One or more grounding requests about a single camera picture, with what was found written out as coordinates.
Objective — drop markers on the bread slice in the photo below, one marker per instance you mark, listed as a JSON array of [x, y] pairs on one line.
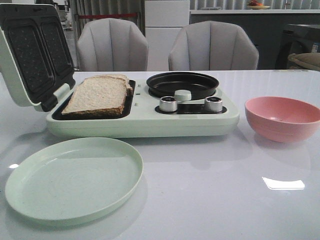
[[129, 89], [97, 97]]

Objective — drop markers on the pink bowl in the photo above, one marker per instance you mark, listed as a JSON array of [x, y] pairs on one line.
[[282, 119]]

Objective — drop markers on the green breakfast maker lid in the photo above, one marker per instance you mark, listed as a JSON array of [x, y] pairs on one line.
[[35, 60]]

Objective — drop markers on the green breakfast maker base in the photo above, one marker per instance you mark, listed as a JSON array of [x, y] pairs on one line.
[[143, 119]]

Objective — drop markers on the left silver knob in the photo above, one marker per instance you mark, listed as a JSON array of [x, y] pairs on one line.
[[168, 104]]

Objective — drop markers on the silver knob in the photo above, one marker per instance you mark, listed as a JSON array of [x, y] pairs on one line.
[[168, 104], [213, 104]]

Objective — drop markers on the black round frying pan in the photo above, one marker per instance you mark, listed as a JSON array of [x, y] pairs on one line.
[[165, 84]]

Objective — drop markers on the right silver knob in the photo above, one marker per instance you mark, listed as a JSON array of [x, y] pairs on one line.
[[213, 104]]

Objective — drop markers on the right grey chair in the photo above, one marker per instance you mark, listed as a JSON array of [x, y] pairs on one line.
[[212, 46]]

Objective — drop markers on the grey chair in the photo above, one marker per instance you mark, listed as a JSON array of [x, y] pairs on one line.
[[112, 45], [212, 46]]

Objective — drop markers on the left grey chair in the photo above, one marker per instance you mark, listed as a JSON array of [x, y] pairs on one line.
[[112, 45]]

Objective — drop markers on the white refrigerator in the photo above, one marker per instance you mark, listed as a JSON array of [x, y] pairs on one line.
[[163, 20]]

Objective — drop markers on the green round plate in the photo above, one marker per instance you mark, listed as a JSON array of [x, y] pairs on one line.
[[75, 181]]

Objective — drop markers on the red barrier belt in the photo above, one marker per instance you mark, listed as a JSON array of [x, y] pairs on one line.
[[104, 16]]

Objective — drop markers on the dark kitchen counter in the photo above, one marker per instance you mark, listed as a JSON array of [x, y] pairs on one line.
[[264, 27]]

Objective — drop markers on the fruit plate on counter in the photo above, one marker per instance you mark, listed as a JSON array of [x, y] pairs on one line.
[[256, 5]]

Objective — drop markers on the dark washing machine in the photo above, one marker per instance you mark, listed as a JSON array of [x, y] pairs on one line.
[[297, 39]]

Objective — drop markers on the beige cushion basket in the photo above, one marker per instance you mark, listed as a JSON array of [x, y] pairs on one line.
[[304, 61]]

